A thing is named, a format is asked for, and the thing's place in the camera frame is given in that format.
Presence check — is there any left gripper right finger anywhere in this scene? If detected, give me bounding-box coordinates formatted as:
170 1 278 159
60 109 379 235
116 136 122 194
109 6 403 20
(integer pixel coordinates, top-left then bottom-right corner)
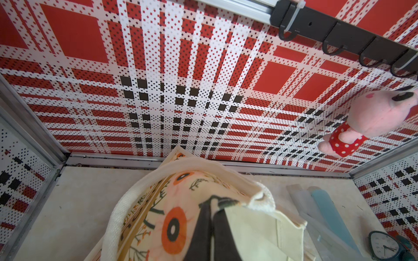
212 210 242 261

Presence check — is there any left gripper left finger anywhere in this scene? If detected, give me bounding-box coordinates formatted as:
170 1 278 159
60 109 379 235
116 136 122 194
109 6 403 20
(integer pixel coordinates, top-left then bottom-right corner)
184 203 212 261

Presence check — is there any cream floral canvas bag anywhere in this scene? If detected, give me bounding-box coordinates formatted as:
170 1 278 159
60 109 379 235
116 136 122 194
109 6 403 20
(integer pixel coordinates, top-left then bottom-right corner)
87 147 315 261

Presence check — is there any grey pencil case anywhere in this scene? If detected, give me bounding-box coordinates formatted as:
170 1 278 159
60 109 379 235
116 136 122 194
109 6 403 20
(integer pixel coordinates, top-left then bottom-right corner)
286 184 326 225

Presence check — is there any teal pencil case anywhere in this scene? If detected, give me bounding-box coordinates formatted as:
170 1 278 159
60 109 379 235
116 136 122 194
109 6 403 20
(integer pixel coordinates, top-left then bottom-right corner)
308 187 360 253

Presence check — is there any teal alarm clock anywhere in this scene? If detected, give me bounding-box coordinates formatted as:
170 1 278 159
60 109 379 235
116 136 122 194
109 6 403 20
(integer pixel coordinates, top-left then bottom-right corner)
368 231 418 261

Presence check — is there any pink plush pig toy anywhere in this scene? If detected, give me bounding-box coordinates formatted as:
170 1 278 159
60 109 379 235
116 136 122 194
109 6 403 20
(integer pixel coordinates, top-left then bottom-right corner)
318 86 418 158

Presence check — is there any black wall hook rail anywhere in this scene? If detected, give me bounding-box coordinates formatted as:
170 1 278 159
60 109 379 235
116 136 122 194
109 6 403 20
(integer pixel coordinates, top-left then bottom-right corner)
270 1 418 78

